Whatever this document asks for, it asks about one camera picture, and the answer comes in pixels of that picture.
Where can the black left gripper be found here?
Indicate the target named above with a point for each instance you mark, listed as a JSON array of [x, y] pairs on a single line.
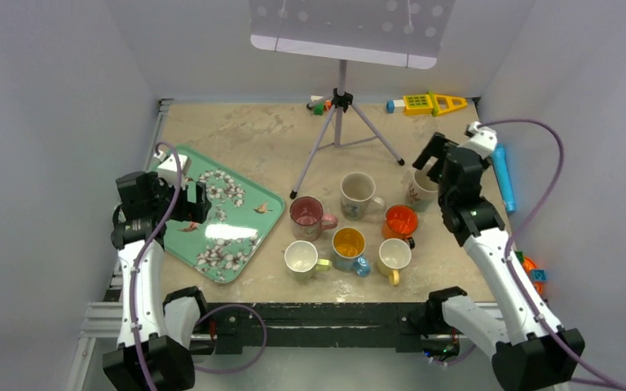
[[192, 212]]

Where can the blue toy flashlight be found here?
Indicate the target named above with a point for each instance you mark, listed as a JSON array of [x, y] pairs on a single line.
[[502, 176]]

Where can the green toy block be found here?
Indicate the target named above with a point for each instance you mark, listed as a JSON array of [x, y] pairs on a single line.
[[318, 110]]

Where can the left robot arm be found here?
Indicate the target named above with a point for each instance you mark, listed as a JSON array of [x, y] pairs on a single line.
[[153, 344]]

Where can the small toy blocks pile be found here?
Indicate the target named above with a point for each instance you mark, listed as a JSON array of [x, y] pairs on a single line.
[[537, 276]]

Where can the blue white toy block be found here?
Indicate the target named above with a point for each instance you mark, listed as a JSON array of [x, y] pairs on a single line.
[[395, 106]]

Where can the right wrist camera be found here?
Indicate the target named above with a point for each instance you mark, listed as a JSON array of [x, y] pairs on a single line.
[[481, 139]]

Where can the yellow mug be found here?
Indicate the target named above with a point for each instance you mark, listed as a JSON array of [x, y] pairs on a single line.
[[393, 256]]

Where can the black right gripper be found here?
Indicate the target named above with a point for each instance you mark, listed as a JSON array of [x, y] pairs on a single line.
[[436, 147]]

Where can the white music stand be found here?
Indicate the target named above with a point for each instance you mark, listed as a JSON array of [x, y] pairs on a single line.
[[406, 34]]

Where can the cream coral shell mug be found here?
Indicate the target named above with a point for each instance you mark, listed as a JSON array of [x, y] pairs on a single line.
[[421, 190]]

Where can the pink skull mug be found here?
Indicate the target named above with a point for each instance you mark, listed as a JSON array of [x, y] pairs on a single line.
[[309, 219]]

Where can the yellow toy grid block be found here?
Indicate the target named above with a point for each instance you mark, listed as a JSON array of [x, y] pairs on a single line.
[[418, 104]]

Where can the yellow green toy ramp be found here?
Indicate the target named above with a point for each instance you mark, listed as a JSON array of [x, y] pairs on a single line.
[[445, 104]]

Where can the lime green mug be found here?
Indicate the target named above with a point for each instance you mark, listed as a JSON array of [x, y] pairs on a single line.
[[303, 260]]

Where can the blue butterfly mug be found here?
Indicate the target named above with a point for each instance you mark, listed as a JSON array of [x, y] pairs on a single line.
[[349, 246]]

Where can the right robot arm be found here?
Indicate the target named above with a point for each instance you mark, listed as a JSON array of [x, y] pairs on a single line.
[[528, 346]]

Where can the orange mug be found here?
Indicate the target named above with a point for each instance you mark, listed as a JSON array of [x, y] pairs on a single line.
[[401, 222]]

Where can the green floral tray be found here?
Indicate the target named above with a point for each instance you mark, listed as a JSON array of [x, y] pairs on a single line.
[[242, 214]]

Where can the cream dragon mug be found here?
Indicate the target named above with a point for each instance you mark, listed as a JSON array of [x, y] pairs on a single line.
[[358, 197]]

